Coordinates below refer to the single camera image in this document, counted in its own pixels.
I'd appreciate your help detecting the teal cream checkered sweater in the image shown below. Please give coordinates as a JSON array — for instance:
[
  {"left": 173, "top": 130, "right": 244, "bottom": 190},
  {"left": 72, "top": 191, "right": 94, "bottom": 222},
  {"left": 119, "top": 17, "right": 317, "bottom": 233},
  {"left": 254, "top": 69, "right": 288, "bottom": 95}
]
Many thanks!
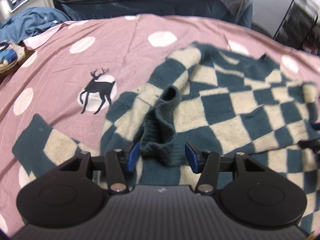
[{"left": 16, "top": 42, "right": 319, "bottom": 239}]

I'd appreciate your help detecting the pink polka dot bedsheet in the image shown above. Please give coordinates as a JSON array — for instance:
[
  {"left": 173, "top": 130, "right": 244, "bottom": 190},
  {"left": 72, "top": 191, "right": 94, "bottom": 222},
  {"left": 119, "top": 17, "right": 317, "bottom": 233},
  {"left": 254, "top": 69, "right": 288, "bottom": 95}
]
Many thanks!
[{"left": 1, "top": 15, "right": 319, "bottom": 235}]

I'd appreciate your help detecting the black round stool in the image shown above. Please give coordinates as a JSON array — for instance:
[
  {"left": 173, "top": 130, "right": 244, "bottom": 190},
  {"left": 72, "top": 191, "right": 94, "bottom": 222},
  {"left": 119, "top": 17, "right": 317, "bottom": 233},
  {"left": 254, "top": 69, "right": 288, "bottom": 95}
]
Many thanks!
[{"left": 251, "top": 23, "right": 273, "bottom": 39}]

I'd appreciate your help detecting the metal pole stand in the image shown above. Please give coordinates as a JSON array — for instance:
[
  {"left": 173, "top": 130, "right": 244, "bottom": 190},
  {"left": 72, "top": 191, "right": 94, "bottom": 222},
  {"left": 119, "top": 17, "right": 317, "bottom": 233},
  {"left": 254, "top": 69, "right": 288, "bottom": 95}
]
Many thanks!
[{"left": 234, "top": 0, "right": 246, "bottom": 24}]

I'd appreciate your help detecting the cartoon patterned pillow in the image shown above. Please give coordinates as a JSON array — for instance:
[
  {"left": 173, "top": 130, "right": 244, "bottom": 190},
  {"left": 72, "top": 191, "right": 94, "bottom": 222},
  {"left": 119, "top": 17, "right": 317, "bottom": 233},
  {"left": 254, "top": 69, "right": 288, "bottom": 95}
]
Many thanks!
[{"left": 0, "top": 40, "right": 25, "bottom": 75}]

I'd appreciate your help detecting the blue crumpled cloth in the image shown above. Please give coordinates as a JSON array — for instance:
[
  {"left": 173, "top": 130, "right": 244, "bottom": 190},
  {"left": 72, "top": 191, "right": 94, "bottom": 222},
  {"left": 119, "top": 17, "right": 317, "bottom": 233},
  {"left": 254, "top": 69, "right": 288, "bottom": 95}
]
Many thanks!
[{"left": 1, "top": 7, "right": 71, "bottom": 44}]

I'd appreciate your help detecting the black wire shelf rack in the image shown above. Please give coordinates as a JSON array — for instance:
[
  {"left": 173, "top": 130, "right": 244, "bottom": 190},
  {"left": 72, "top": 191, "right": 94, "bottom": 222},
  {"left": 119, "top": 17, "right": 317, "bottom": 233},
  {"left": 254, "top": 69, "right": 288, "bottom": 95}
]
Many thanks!
[{"left": 273, "top": 0, "right": 319, "bottom": 56}]

